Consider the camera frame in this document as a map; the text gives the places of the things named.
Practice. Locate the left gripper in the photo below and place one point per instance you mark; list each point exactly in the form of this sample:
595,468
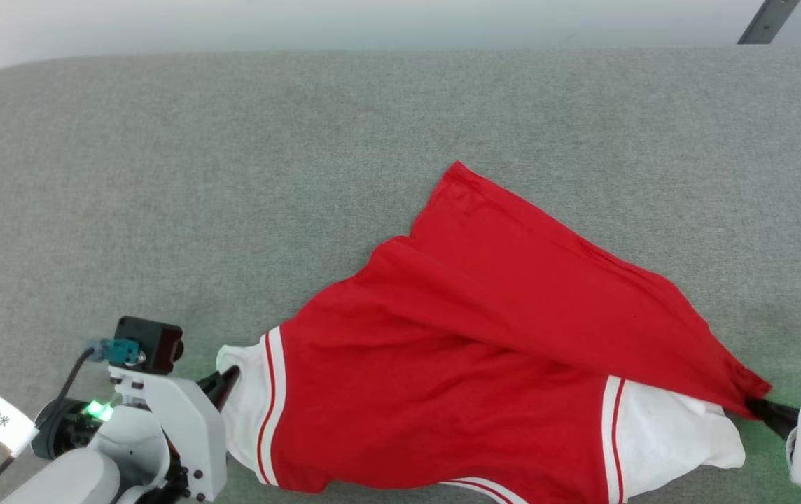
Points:
190,434

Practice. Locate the red garment with white sleeves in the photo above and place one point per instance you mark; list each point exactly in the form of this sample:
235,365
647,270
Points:
477,350

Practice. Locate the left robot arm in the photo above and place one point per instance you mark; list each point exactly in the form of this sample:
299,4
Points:
78,476

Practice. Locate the grey fabric sofa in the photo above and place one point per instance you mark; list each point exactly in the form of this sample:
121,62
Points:
232,175

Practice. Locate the white paper label tag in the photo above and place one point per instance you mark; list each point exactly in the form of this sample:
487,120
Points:
3,421

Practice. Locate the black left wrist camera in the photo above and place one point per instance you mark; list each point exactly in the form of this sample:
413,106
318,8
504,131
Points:
152,343

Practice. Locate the teal left camera connector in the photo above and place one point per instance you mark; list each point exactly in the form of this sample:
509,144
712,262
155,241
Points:
120,351

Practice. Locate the dark grey metal post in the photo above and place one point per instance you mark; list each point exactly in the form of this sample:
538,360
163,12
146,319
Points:
768,21

